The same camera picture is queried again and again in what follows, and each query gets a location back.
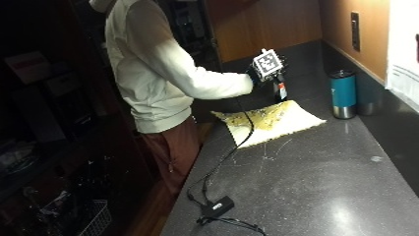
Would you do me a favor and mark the white wire basket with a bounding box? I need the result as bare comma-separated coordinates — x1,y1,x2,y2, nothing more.
73,199,114,236

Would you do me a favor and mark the the person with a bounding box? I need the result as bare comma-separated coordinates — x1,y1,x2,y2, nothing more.
89,0,255,198

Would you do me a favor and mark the black wall outlet plate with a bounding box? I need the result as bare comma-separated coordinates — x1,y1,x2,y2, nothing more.
349,11,363,53

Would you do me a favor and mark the black adapter box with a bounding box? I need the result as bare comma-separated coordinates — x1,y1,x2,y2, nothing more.
203,195,235,216

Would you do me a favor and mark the yellow patterned cloth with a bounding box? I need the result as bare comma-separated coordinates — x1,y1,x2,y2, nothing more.
210,99,327,149

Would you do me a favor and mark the dark shelf unit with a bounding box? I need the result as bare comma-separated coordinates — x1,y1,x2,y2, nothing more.
0,48,110,236

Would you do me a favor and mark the teal steel tumbler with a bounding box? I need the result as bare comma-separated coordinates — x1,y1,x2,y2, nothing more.
328,69,359,120

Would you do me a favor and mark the wooden cabinet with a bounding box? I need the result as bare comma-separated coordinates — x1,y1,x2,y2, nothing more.
204,0,324,64

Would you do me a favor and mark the black power cable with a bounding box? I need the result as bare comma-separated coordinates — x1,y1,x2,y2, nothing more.
195,214,268,236

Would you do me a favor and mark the white sheet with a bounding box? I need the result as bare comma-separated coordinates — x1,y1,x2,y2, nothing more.
384,0,419,114

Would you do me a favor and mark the black glove cable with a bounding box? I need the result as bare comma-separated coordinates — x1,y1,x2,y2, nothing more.
186,96,256,208

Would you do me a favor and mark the white marker cube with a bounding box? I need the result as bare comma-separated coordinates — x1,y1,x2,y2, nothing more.
251,48,285,83

